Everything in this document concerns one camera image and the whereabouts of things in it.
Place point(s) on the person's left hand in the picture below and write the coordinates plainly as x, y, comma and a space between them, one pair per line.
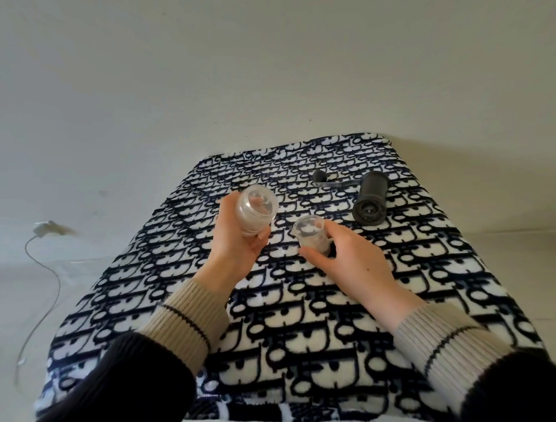
234, 243

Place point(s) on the person's right forearm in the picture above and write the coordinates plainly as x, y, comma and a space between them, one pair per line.
460, 352

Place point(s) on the person's left forearm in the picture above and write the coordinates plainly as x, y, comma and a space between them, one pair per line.
143, 356

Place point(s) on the clear plastic jar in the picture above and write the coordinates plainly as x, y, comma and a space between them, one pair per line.
258, 209

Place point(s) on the person's right hand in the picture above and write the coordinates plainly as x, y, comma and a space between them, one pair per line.
358, 265

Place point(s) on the clear plastic cup with burr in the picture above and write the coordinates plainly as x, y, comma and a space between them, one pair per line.
311, 235

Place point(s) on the black cylindrical grinder body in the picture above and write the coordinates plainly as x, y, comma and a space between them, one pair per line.
371, 198

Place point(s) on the person's left thumb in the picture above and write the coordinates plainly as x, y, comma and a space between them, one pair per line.
229, 208

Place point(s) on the black and white patterned blanket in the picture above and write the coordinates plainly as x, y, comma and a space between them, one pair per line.
299, 313

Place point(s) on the white wall charger plug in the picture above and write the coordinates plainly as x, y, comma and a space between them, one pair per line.
47, 228

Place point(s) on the person's right thumb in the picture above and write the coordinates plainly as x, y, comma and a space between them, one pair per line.
316, 255

